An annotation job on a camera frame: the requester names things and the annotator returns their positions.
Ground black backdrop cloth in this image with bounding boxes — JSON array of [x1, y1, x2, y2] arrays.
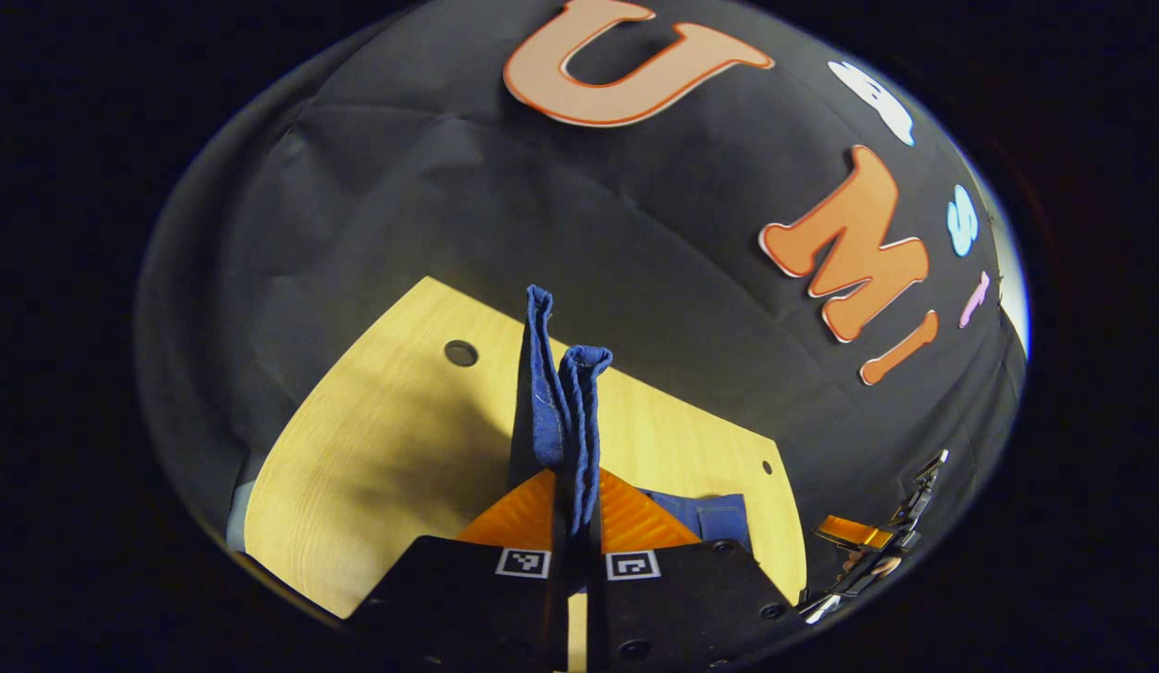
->
[[136, 0, 1029, 599]]

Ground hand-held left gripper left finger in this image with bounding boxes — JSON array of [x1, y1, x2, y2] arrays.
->
[[351, 467, 569, 673]]

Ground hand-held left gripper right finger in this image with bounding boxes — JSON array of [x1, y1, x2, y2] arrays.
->
[[587, 467, 800, 673]]

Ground blue jeans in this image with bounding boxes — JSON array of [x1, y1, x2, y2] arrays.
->
[[508, 285, 753, 599]]

